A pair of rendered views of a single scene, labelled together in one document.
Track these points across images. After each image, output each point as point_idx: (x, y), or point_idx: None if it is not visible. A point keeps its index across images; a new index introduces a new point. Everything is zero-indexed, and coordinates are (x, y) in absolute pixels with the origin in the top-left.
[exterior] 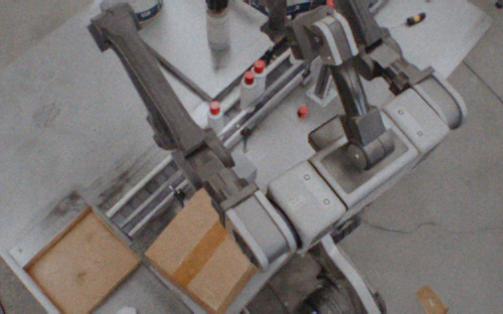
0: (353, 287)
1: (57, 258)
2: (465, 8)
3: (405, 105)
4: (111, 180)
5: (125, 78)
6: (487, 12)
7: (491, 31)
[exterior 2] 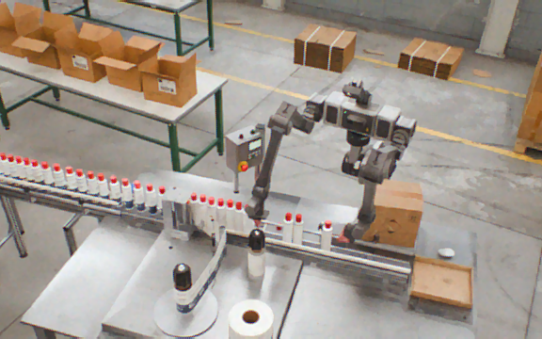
0: (381, 143)
1: (450, 296)
2: (143, 179)
3: (334, 100)
4: (386, 294)
5: (314, 322)
6: (32, 238)
7: (55, 233)
